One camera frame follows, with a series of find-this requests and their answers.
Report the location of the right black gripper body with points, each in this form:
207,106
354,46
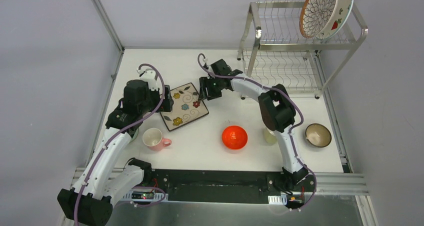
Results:
215,87

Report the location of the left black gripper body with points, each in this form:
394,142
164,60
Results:
167,99

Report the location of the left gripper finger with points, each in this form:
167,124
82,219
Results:
167,94
166,106

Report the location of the square floral plate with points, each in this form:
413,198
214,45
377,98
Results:
186,107

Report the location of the pale yellow mug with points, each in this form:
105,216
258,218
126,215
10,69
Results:
269,136

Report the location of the brown petal pattern plate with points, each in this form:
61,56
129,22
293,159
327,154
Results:
314,16

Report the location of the watermelon pattern round plate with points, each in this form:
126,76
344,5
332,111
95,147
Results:
337,19

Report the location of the brown dish under right arm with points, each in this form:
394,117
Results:
318,135

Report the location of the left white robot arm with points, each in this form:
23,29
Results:
91,199

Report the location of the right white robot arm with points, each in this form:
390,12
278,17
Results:
277,110

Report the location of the steel two-tier dish rack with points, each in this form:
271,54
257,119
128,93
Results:
273,50

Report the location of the mint green bowl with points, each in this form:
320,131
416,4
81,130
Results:
135,135

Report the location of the pink mug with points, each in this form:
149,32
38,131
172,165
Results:
153,138

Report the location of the orange bowl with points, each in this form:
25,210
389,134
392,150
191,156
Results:
234,137

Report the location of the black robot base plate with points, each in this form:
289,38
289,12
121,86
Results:
217,186

